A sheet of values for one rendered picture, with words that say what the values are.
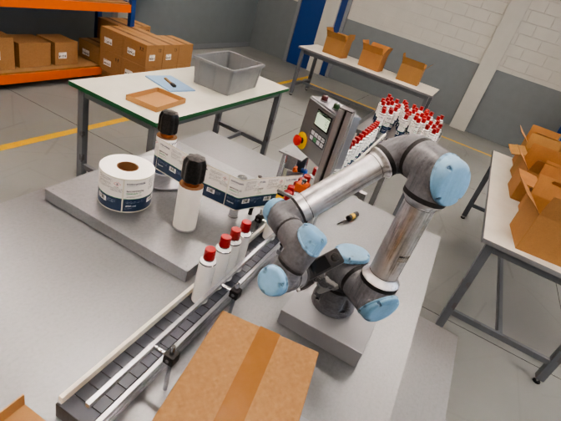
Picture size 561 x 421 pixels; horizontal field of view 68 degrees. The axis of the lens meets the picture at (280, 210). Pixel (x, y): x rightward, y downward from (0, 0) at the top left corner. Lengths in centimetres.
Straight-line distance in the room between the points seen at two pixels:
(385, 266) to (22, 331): 99
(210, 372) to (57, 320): 60
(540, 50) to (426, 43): 190
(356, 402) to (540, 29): 805
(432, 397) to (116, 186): 128
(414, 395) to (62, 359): 101
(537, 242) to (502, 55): 624
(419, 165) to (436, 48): 787
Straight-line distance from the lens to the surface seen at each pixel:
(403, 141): 115
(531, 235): 279
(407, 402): 142
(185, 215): 157
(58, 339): 131
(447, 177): 106
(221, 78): 351
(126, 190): 163
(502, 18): 875
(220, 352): 92
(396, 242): 116
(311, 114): 143
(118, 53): 557
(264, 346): 96
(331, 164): 137
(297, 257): 99
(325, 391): 132
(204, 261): 124
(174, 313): 131
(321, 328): 138
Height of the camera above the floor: 182
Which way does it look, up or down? 30 degrees down
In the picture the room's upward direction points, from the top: 17 degrees clockwise
